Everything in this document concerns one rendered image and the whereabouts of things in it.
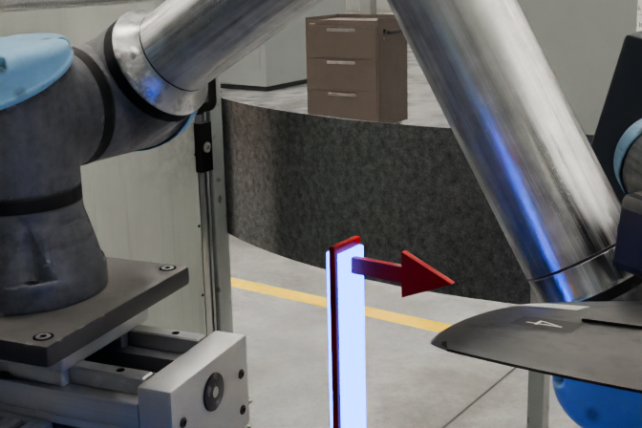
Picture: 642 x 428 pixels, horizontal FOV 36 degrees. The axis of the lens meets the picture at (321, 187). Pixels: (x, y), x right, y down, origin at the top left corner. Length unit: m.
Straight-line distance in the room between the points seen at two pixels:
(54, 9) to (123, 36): 1.29
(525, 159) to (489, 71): 0.06
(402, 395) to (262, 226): 0.77
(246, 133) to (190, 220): 0.30
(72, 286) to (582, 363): 0.60
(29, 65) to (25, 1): 1.32
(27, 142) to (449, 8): 0.41
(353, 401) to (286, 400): 2.57
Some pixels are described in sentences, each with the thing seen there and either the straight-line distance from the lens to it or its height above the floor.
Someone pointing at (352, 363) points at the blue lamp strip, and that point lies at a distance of 0.53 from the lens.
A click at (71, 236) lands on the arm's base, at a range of 0.91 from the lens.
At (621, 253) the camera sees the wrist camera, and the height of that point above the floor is 1.17.
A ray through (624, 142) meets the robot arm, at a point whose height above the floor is 1.19.
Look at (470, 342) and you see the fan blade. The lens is 0.39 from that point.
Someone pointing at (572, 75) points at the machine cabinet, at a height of 0.52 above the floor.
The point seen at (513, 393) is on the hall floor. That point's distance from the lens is 3.17.
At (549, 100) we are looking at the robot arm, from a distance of 0.63.
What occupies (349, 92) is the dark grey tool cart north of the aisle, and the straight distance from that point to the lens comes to 7.26.
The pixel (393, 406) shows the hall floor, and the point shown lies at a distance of 3.06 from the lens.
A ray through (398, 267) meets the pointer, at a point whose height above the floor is 1.18.
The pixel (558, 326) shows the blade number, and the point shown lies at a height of 1.18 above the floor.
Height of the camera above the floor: 1.34
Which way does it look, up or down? 13 degrees down
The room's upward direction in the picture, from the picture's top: 1 degrees counter-clockwise
